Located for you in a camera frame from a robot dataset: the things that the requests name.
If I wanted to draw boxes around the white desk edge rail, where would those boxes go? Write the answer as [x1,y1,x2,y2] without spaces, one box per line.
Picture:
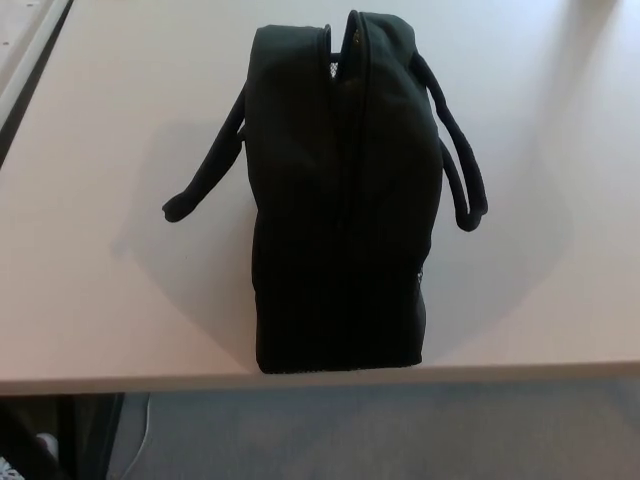
[0,0,76,121]

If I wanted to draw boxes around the black desk leg panel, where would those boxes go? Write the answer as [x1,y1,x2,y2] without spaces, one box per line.
[0,392,125,480]

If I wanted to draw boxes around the white floor cable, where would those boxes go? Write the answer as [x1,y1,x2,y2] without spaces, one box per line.
[118,392,152,480]

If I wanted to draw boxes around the black insulated lunch bag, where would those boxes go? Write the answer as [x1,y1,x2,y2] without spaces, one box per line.
[162,8,490,376]

